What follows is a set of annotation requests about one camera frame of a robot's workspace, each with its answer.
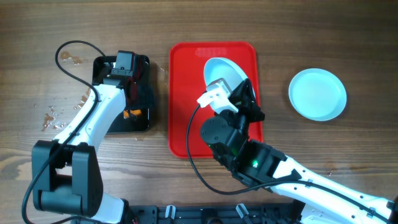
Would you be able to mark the green orange sponge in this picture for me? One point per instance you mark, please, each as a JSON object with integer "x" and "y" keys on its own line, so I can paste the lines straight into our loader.
{"x": 132, "y": 114}

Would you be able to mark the black rectangular tray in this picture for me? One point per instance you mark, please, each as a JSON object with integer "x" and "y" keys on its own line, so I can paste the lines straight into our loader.
{"x": 116, "y": 70}

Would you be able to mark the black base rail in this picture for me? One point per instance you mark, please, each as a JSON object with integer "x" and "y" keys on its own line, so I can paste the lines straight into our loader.
{"x": 260, "y": 214}

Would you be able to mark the light blue plate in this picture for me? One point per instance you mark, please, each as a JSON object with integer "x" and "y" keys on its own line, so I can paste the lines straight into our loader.
{"x": 317, "y": 94}
{"x": 219, "y": 67}

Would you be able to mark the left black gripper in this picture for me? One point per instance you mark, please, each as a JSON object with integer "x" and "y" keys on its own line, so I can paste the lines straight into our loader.
{"x": 147, "y": 96}

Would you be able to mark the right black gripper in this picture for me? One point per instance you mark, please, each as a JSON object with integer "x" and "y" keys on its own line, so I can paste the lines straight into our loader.
{"x": 247, "y": 101}

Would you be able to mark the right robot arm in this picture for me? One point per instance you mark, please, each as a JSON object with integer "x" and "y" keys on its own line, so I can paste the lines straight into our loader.
{"x": 258, "y": 165}

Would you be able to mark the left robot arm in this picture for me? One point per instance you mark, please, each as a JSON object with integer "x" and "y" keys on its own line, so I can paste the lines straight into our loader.
{"x": 66, "y": 177}

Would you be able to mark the red plastic tray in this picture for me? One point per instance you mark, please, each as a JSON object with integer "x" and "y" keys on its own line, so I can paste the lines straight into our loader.
{"x": 187, "y": 83}

